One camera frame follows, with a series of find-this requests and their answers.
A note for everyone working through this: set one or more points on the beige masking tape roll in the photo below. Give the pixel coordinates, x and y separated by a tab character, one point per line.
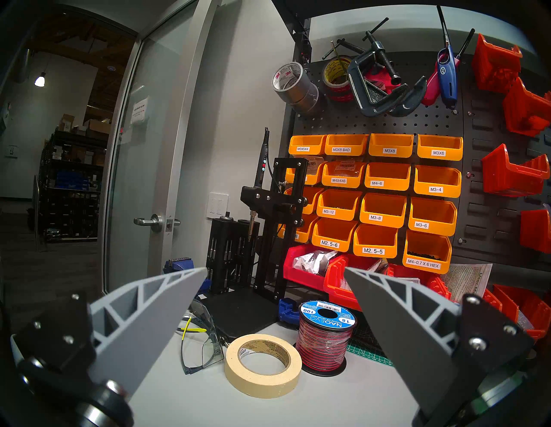
241	379

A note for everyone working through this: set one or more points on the orange bin labelled M3-8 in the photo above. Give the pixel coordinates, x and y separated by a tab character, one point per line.
383	210

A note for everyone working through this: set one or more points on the white pendant lamp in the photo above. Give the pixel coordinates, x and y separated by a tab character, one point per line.
39	79

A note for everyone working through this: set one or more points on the orange bin labelled M3X5X4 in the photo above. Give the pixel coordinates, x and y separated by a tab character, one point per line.
305	144

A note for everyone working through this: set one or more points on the red tape roll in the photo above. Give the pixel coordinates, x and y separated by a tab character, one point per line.
381	79

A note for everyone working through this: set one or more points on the orange parts bin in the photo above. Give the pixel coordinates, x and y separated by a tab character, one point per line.
308	232
316	172
314	200

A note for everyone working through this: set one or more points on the orange bin labelled M4-6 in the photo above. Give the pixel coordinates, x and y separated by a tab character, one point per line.
387	176

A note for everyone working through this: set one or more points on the orange bin labelled M3-12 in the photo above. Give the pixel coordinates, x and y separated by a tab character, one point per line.
338	204

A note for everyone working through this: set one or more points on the orange-red wall bin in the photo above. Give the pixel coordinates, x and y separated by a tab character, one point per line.
527	107
514	172
497	64
536	230

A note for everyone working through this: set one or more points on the orange bin labelled M3-4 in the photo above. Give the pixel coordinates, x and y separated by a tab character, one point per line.
437	181

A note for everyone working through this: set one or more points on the orange bin labelled M3X6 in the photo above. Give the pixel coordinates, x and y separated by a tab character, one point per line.
439	147

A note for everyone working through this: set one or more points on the orange bin labelled M2.5-6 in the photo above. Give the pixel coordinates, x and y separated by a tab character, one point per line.
333	234

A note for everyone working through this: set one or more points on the red long-neck lighter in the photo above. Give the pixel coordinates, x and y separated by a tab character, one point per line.
430	92

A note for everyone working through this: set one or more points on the green cutting mat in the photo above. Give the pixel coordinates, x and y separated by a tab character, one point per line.
366	351

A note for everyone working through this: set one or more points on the black storage shelving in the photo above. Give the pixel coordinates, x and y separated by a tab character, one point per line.
71	189

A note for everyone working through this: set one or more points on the clear safety glasses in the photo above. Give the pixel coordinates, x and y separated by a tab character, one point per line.
206	353

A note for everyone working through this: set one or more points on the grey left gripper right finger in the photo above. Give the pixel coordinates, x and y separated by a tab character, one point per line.
409	327

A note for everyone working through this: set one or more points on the black tool rack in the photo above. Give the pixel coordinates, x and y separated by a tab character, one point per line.
228	254

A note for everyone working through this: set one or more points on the dark grey pegboard panel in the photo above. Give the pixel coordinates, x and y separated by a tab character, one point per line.
430	125

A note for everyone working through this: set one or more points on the orange bin labelled M3-6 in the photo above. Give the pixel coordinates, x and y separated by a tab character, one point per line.
432	215

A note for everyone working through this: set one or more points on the orange bin labelled M2.5-5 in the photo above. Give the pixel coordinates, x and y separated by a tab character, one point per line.
374	241

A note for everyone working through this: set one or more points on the black press stand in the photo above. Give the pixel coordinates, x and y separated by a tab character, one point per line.
275	202

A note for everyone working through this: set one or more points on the white light switch plate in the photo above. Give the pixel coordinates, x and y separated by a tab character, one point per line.
217	205

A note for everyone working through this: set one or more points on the orange bin labelled M4X4X6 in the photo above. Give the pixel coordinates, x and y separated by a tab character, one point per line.
342	174

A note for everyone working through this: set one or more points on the orange bin labelled HEX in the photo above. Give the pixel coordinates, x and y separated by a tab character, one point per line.
427	252

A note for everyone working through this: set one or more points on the white paper door notice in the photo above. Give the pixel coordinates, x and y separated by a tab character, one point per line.
138	111

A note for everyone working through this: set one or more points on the grey duct tape roll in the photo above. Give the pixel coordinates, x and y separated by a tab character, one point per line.
295	86

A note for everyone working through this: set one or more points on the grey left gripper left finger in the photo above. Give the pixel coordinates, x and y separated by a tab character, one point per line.
137	318

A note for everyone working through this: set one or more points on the orange bin labelled M3X8 BAD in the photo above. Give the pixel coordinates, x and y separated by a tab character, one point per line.
346	144

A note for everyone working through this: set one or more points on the yellow tape roll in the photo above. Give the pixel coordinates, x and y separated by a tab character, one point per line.
338	92

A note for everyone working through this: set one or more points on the clear bag with leaflet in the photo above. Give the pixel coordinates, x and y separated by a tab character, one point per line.
467	280

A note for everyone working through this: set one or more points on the blue long-neck lighter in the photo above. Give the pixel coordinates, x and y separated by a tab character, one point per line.
447	77

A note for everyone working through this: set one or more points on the glass door grey frame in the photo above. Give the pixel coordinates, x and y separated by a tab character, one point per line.
172	129

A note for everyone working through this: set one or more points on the small blue clamp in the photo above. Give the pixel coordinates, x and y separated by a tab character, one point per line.
288	310

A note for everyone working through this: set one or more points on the white plastic parts bag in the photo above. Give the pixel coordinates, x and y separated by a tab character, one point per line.
316	260

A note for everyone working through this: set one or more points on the dark red shelf bin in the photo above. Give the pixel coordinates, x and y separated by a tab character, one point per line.
301	280

